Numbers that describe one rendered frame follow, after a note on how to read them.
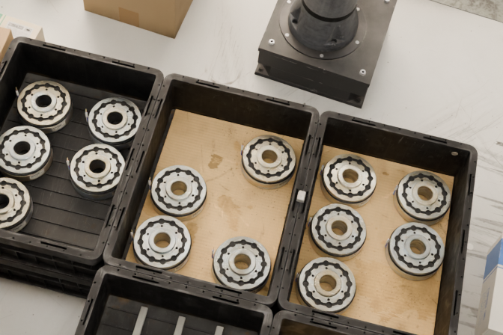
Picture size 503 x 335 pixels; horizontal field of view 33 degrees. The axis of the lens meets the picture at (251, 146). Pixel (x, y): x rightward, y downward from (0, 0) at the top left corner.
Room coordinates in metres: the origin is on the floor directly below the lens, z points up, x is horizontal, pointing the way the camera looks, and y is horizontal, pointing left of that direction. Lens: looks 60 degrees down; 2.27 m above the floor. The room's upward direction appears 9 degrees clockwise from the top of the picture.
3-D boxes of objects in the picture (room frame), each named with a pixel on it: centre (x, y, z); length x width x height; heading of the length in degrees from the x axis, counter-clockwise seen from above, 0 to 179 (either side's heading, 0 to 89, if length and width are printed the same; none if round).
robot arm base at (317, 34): (1.17, -0.11, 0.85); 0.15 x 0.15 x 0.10
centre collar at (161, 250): (0.59, 0.13, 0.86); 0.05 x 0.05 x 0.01
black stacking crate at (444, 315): (0.66, -0.25, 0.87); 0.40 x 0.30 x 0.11; 175
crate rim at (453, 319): (0.66, -0.25, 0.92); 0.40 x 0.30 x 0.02; 175
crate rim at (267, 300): (0.69, 0.05, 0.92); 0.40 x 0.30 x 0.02; 175
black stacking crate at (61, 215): (0.72, 0.35, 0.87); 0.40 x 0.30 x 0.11; 175
